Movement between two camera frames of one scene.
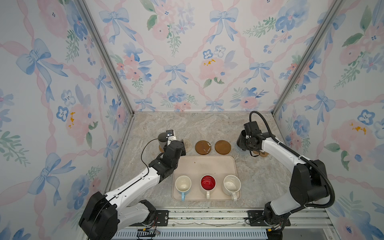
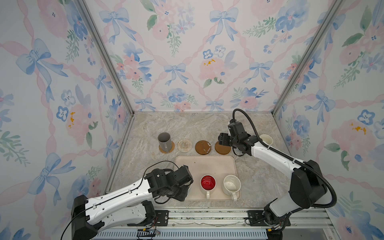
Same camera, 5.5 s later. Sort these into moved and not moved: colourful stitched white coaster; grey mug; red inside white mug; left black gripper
Moved: left black gripper
Not moved: grey mug; red inside white mug; colourful stitched white coaster
